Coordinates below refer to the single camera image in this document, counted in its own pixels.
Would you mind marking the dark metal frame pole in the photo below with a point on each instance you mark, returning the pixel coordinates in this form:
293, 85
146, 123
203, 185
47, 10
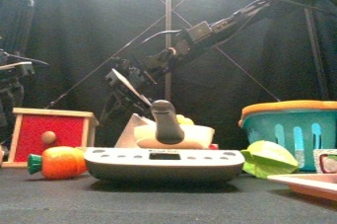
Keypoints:
311, 53

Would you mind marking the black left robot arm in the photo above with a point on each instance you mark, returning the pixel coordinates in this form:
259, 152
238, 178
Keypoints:
10, 93

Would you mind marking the yellow bell pepper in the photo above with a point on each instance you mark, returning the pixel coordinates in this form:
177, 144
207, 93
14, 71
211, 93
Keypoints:
185, 121

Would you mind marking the small red toy piece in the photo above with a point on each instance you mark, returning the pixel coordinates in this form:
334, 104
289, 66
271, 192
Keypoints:
213, 146

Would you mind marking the red wooden drawer with knob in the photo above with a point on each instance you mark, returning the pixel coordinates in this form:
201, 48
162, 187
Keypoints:
65, 129

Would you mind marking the green toy cabbage leaf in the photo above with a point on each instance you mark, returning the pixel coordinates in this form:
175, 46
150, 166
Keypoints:
267, 159

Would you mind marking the black cloth backdrop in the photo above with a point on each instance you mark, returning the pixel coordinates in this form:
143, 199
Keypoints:
87, 20

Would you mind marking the teal basket orange rim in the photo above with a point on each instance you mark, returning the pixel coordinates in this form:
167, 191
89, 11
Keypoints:
262, 129

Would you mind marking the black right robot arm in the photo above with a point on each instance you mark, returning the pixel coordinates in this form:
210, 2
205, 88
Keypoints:
245, 12

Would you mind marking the pink toy plate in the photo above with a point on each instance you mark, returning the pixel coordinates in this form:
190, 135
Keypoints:
311, 185

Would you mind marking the red wooden box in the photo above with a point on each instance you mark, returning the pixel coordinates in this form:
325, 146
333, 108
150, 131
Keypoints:
51, 112

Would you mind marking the toy sushi roll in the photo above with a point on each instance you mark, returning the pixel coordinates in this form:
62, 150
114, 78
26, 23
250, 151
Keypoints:
326, 164

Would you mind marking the thin metal frame pole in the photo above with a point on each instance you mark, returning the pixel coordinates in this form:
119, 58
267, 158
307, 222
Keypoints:
167, 4

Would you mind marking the orange toy carrot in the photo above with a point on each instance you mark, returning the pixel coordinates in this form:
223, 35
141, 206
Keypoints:
61, 164

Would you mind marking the white kitchen scale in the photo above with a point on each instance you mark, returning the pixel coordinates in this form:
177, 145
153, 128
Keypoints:
131, 170

